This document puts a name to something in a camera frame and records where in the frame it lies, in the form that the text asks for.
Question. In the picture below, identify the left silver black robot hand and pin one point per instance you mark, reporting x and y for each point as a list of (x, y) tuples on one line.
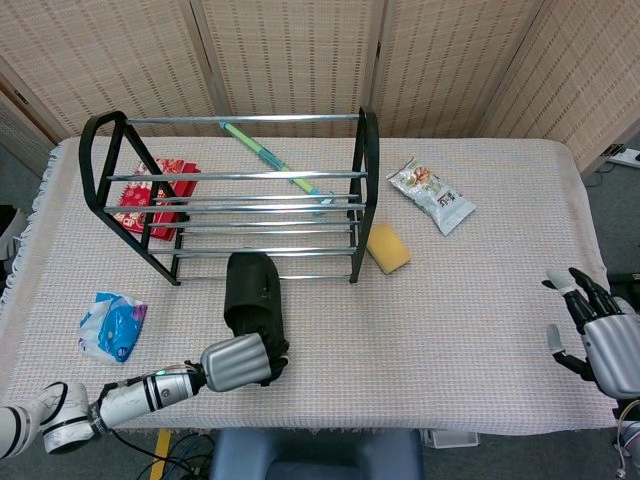
[(237, 361)]

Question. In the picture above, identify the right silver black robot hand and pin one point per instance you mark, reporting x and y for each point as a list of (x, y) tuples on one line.
[(600, 340)]

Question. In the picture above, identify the black rubber slipper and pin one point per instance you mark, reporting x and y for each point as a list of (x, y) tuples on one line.
[(255, 295)]

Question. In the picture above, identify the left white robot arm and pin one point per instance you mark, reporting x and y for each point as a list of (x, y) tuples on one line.
[(100, 405)]

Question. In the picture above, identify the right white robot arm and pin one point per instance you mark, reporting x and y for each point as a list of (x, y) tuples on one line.
[(629, 435)]

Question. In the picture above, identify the black metal shoe rack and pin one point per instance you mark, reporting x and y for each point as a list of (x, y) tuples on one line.
[(230, 210)]

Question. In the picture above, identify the blue chair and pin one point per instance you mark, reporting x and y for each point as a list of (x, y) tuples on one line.
[(315, 455)]

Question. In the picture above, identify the blue white tissue pack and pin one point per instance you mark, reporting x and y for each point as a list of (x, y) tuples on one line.
[(111, 327)]

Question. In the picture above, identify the beige woven tablecloth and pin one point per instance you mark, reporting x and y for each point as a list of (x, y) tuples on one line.
[(450, 325)]

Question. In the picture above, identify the white plastic box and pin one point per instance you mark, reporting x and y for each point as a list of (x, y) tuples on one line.
[(450, 438)]

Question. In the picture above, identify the red patterned packet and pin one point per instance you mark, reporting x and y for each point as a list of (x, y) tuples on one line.
[(155, 197)]

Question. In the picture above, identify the white power strip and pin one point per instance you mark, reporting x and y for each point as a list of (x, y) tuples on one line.
[(626, 158)]

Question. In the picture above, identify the yellow sponge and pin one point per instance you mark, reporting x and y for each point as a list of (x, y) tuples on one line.
[(387, 248)]

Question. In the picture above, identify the green blue toothbrush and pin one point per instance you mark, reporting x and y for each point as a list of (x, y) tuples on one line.
[(277, 165)]

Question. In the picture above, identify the silver green snack bag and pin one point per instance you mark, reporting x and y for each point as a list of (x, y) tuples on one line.
[(431, 195)]

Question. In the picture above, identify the beige folding screen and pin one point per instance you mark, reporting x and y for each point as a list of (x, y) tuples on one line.
[(320, 65)]

